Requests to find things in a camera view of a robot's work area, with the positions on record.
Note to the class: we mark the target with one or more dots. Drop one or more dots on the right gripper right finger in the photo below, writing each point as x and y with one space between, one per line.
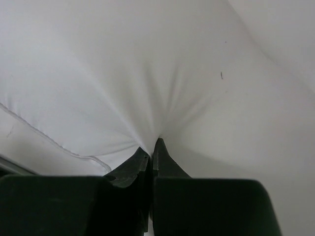
163 163

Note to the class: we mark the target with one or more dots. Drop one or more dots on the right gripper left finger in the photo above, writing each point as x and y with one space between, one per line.
129 171

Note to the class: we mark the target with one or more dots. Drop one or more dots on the aluminium rail frame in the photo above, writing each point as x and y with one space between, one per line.
8 167

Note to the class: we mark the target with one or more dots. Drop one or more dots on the white pillow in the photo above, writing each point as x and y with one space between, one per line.
233 80

